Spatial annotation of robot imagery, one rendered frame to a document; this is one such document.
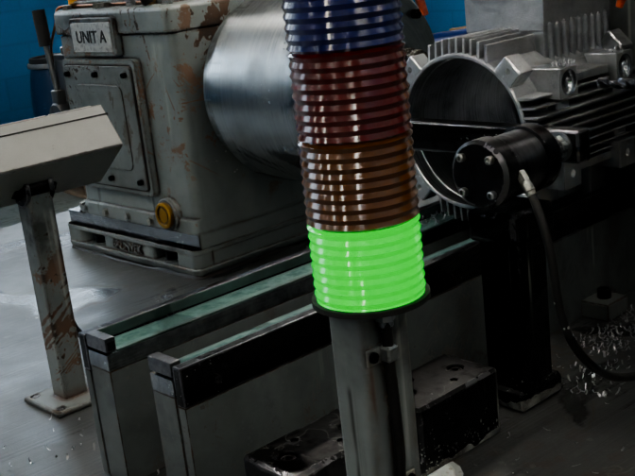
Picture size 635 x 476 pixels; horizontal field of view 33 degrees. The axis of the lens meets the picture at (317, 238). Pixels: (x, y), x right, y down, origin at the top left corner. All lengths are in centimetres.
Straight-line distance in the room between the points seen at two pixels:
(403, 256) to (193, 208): 88
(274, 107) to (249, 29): 11
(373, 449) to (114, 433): 36
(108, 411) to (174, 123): 58
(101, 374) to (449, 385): 28
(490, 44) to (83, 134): 40
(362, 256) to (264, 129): 75
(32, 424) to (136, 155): 51
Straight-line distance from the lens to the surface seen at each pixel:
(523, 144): 91
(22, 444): 104
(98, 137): 105
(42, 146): 103
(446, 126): 106
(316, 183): 54
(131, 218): 153
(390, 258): 54
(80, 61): 154
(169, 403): 82
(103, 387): 90
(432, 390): 87
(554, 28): 112
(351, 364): 57
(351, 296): 54
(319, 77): 52
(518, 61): 104
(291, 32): 53
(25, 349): 128
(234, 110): 131
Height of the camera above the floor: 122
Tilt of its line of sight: 16 degrees down
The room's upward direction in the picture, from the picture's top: 6 degrees counter-clockwise
